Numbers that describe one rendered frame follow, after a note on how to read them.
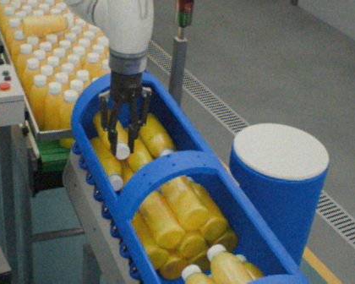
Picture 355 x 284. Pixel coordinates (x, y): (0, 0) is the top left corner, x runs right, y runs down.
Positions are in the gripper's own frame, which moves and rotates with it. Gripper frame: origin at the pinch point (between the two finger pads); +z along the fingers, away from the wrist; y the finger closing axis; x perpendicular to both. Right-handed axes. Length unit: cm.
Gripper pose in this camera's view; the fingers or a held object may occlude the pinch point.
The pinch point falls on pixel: (122, 140)
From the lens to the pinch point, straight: 166.2
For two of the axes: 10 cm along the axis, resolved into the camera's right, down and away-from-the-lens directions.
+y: 9.5, -1.4, 3.0
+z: -0.6, 8.2, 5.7
